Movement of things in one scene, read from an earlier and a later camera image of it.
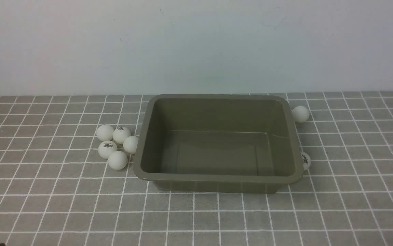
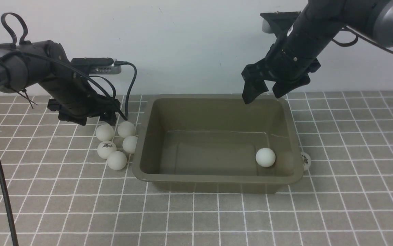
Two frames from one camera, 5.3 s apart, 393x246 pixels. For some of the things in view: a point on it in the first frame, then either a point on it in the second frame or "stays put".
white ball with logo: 307,160 stays put
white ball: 117,160 stays put
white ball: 105,132 stays put
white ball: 130,144 stays put
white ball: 300,114 → 265,157
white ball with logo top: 121,134 → 126,128
